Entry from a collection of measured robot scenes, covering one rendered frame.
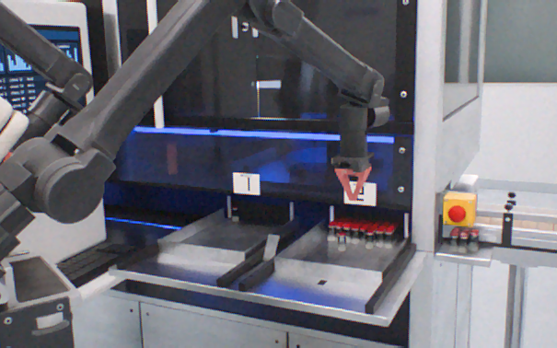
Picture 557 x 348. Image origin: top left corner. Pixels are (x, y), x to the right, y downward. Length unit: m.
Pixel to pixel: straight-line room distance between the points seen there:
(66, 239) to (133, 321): 0.43
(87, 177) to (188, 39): 0.22
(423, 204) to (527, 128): 4.62
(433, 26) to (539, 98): 4.63
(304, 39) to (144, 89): 0.31
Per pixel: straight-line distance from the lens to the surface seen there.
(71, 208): 0.74
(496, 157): 6.12
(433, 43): 1.43
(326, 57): 1.02
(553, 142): 6.08
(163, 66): 0.77
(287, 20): 0.87
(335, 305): 1.20
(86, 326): 2.24
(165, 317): 1.97
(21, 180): 0.73
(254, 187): 1.64
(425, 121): 1.44
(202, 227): 1.70
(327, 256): 1.46
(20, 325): 0.90
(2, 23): 1.12
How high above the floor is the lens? 1.38
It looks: 12 degrees down
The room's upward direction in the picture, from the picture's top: 1 degrees counter-clockwise
